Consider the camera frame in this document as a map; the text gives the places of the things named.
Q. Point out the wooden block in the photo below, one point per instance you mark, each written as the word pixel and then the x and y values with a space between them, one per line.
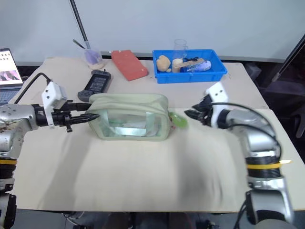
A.
pixel 191 63

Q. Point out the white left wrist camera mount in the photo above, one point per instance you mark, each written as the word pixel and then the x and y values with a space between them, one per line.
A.
pixel 51 94

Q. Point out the black tripod leg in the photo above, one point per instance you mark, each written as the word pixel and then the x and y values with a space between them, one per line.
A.
pixel 289 57

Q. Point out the green pouch with clear window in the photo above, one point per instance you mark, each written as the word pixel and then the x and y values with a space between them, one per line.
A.
pixel 128 105

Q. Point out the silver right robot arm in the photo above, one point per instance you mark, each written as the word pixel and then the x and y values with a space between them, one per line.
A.
pixel 259 145

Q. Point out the black handheld controller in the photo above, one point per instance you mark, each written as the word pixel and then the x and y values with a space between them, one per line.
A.
pixel 96 84

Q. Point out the empty clear glass beaker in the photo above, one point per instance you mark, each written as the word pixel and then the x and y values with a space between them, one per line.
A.
pixel 180 47

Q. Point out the beige cloth mat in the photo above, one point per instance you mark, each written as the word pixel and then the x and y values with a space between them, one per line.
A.
pixel 133 174

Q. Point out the beige rounded toy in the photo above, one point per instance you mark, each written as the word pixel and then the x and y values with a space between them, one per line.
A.
pixel 176 65

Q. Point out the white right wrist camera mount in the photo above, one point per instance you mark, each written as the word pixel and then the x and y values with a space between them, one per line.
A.
pixel 218 94

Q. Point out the tan plush toy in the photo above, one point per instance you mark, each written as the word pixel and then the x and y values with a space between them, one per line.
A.
pixel 163 62

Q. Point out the blue purple plush toy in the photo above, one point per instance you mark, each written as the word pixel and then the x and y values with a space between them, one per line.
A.
pixel 201 66

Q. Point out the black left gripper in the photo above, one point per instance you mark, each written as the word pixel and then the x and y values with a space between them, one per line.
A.
pixel 60 118

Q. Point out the dark chair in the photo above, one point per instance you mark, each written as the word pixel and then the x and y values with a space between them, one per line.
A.
pixel 300 124

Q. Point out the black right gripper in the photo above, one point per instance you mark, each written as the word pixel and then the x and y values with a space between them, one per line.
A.
pixel 206 112

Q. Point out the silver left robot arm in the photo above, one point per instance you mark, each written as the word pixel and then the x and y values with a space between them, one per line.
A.
pixel 16 119

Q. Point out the beige table cover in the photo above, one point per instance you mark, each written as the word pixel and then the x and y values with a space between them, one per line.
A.
pixel 243 88

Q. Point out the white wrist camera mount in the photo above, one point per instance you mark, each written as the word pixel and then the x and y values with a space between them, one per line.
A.
pixel 218 94
pixel 51 94

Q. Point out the short black pen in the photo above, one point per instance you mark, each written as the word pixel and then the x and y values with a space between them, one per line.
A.
pixel 78 44

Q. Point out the glass beaker with purple contents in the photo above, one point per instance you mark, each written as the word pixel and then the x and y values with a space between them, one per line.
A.
pixel 93 58

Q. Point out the red rectangular box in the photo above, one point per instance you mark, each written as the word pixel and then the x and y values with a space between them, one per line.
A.
pixel 128 65

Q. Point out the open laptop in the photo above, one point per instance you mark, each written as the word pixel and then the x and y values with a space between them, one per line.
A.
pixel 8 71

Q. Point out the blue plastic bin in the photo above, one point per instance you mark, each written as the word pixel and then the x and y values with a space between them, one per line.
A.
pixel 190 75

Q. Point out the long black rod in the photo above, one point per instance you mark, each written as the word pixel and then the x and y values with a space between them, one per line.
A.
pixel 79 22

